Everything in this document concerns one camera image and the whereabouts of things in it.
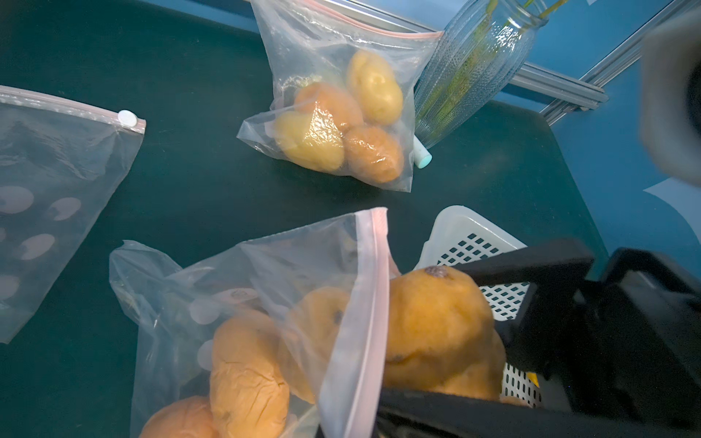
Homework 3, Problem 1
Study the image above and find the light blue toy trowel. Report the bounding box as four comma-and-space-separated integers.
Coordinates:
413, 136, 433, 169

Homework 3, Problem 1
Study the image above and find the orange potato edge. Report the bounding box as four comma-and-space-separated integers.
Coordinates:
277, 287, 350, 404

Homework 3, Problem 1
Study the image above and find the spare clear zipper bag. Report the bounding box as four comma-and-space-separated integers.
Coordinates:
109, 207, 396, 437

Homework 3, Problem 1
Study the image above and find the ribbed glass vase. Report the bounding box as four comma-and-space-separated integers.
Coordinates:
414, 1, 549, 149

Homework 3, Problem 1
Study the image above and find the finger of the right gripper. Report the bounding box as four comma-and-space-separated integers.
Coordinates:
374, 389, 700, 437
487, 239, 594, 372

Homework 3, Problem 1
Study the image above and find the yellow green potato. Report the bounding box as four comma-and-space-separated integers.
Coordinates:
346, 50, 403, 126

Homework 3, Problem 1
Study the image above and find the white perforated plastic basket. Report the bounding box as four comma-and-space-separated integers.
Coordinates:
414, 204, 543, 409

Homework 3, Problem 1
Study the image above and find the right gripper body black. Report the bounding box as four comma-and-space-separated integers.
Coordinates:
540, 248, 700, 427

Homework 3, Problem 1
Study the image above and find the right aluminium frame post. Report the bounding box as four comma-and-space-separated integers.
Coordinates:
540, 0, 700, 126

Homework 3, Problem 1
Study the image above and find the clear zipper bag pink zipper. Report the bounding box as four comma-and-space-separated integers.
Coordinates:
237, 1, 440, 193

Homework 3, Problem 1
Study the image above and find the large orange potato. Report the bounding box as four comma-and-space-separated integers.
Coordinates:
294, 82, 364, 132

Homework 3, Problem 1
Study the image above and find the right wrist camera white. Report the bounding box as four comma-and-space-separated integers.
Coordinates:
640, 8, 700, 187

